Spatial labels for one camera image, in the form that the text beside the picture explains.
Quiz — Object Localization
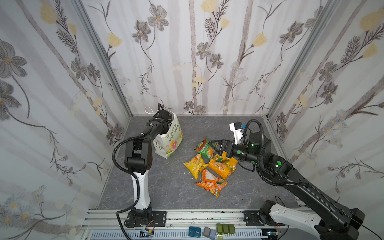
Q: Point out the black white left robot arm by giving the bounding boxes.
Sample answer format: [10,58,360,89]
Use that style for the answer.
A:
[125,109,173,228]

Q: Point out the yellow snack bag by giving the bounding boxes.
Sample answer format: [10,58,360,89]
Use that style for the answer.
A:
[209,151,238,180]

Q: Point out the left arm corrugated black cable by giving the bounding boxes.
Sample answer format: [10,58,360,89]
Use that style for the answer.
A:
[111,103,169,240]

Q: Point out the green case on rail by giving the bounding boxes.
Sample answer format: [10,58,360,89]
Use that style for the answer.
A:
[217,224,236,235]

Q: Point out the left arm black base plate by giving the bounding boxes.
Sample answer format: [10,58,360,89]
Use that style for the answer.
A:
[124,210,167,228]

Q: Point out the orange candy snack bag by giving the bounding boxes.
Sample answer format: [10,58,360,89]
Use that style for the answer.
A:
[196,169,228,198]

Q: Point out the white floral paper bag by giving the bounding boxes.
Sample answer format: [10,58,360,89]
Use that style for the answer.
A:
[144,103,184,159]

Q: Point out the small yellow chips bag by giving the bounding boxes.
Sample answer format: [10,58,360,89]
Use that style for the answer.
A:
[184,154,208,180]

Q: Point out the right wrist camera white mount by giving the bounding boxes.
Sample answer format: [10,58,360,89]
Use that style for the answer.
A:
[229,122,247,145]

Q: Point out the grey blue case on rail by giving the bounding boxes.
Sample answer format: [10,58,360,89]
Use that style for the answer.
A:
[203,227,217,240]

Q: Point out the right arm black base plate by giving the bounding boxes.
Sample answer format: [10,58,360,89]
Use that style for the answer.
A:
[243,211,271,227]

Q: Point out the green corn chips packet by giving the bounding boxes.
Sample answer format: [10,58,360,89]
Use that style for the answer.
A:
[194,138,215,160]

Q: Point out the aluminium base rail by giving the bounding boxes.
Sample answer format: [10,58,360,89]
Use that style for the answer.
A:
[80,209,331,240]

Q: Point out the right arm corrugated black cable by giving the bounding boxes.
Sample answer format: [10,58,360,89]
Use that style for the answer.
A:
[241,119,313,187]

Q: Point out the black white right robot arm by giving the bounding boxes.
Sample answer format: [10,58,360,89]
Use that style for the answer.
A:
[209,132,365,240]

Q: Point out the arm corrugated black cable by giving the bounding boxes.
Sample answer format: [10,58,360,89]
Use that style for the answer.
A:
[111,103,169,240]
[241,119,313,187]

